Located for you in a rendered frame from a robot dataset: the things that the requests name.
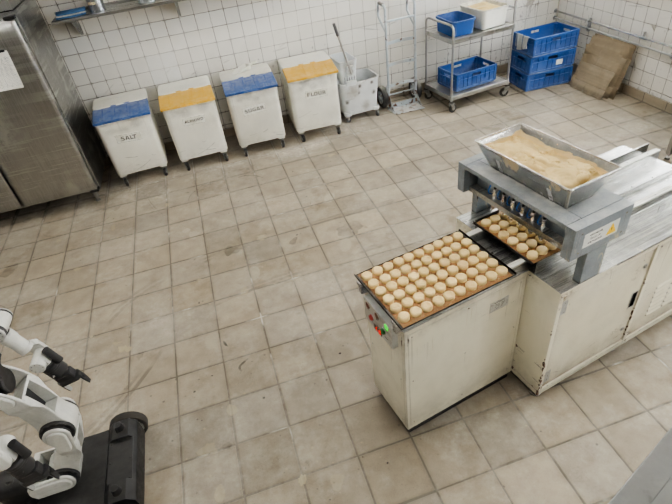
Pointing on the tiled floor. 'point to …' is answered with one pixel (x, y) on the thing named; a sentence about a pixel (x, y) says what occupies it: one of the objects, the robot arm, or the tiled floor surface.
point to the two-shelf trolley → (453, 61)
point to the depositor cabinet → (594, 292)
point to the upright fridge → (42, 119)
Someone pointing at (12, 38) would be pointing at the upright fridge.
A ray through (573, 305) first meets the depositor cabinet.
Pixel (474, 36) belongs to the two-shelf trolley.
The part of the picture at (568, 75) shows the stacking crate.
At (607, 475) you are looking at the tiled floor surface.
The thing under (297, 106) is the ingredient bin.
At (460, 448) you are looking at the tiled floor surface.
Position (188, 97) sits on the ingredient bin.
